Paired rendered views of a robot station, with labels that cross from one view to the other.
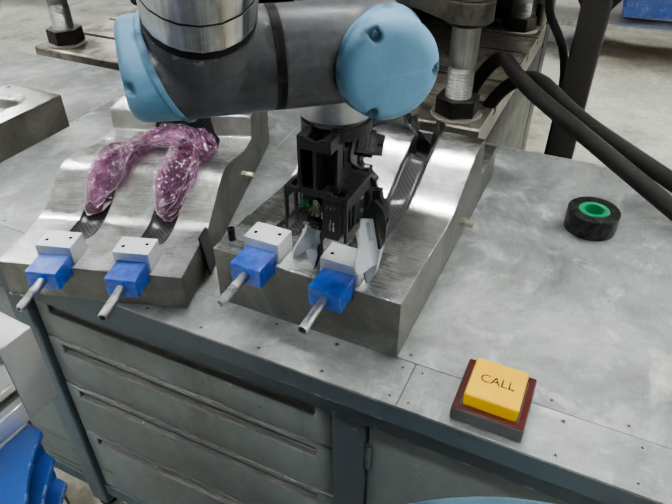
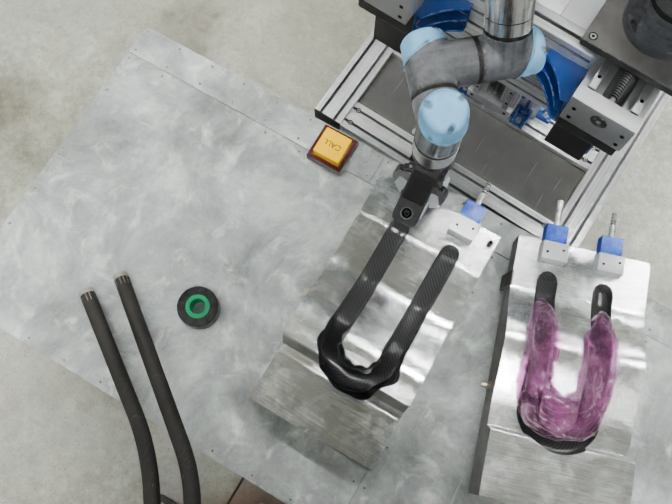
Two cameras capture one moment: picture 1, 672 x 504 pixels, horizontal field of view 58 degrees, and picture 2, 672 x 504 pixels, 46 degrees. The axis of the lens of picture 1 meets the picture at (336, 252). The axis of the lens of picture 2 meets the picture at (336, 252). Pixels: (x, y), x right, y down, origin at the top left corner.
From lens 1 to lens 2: 1.45 m
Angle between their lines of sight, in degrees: 68
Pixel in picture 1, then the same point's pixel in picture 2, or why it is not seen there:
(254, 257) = (472, 212)
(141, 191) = (569, 325)
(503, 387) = (330, 141)
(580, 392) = (280, 155)
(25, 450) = (563, 89)
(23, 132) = not seen: outside the picture
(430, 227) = (347, 252)
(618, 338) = (238, 191)
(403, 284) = (378, 189)
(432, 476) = not seen: hidden behind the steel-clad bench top
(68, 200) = (626, 328)
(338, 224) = not seen: hidden behind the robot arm
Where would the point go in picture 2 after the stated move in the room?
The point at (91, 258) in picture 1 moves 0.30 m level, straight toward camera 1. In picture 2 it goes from (586, 260) to (520, 128)
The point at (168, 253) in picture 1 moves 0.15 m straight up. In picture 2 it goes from (533, 261) to (554, 240)
